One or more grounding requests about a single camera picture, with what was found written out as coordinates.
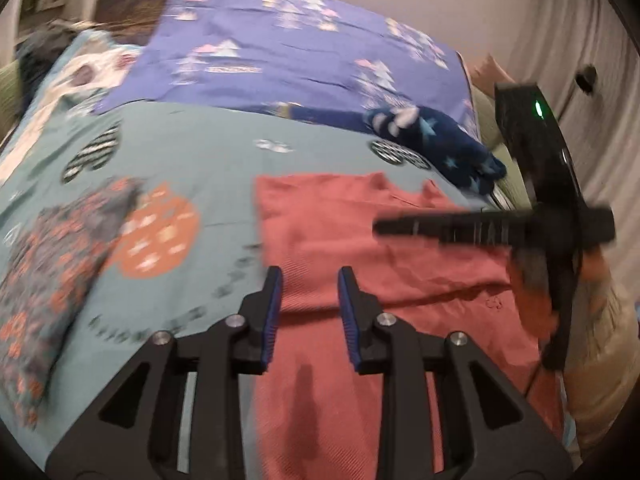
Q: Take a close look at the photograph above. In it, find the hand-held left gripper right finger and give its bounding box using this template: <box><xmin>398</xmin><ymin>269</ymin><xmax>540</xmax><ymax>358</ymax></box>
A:
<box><xmin>337</xmin><ymin>266</ymin><xmax>572</xmax><ymax>480</ymax></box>

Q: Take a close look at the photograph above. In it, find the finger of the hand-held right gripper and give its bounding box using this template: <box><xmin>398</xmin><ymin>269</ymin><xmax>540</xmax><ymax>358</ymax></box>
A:
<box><xmin>373</xmin><ymin>209</ymin><xmax>532</xmax><ymax>248</ymax></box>

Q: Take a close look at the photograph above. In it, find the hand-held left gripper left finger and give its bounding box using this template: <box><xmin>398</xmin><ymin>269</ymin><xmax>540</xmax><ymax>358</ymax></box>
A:
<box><xmin>45</xmin><ymin>266</ymin><xmax>284</xmax><ymax>480</ymax></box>

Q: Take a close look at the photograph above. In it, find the salmon pink garment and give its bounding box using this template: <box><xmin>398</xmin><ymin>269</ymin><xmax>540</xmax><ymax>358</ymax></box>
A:
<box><xmin>252</xmin><ymin>172</ymin><xmax>565</xmax><ymax>480</ymax></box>

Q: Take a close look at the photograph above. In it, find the dark clothes pile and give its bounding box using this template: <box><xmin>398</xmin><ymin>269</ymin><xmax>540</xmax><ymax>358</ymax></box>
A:
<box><xmin>15</xmin><ymin>20</ymin><xmax>78</xmax><ymax>111</ymax></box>

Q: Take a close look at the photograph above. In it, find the green pillow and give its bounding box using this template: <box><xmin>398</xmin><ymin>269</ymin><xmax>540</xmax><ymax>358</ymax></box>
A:
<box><xmin>472</xmin><ymin>87</ymin><xmax>538</xmax><ymax>221</ymax></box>

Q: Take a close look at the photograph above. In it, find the navy star print cloth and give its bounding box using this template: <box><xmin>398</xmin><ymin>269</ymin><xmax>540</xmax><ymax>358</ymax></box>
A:
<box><xmin>363</xmin><ymin>105</ymin><xmax>507</xmax><ymax>196</ymax></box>

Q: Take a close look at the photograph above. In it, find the beige pillow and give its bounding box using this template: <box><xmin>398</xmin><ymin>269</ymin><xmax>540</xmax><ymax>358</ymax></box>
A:
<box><xmin>467</xmin><ymin>55</ymin><xmax>516</xmax><ymax>92</ymax></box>

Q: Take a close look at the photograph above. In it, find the pale curtain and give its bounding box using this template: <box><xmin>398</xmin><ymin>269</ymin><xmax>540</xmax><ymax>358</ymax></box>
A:
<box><xmin>492</xmin><ymin>0</ymin><xmax>640</xmax><ymax>281</ymax></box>

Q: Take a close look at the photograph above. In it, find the teal printed blanket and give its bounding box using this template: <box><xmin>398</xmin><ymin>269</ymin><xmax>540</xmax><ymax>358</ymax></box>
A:
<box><xmin>0</xmin><ymin>30</ymin><xmax>576</xmax><ymax>480</ymax></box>

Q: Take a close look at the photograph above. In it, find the grey floral garment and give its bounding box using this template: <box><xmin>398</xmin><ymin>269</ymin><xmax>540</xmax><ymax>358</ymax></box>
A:
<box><xmin>0</xmin><ymin>177</ymin><xmax>146</xmax><ymax>431</ymax></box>

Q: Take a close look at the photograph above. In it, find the purple printed blanket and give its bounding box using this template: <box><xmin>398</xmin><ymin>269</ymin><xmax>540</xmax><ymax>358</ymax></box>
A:
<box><xmin>95</xmin><ymin>0</ymin><xmax>475</xmax><ymax>133</ymax></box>

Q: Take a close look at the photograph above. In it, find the white spotted cloth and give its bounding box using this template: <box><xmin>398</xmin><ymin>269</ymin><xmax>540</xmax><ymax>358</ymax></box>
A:
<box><xmin>0</xmin><ymin>30</ymin><xmax>146</xmax><ymax>183</ymax></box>

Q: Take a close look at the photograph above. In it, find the brown headboard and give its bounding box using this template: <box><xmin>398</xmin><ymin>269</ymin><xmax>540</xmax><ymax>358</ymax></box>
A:
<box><xmin>92</xmin><ymin>0</ymin><xmax>177</xmax><ymax>47</ymax></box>

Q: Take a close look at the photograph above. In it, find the small black wall device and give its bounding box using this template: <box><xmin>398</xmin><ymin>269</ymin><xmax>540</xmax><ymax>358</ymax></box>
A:
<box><xmin>575</xmin><ymin>65</ymin><xmax>597</xmax><ymax>95</ymax></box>

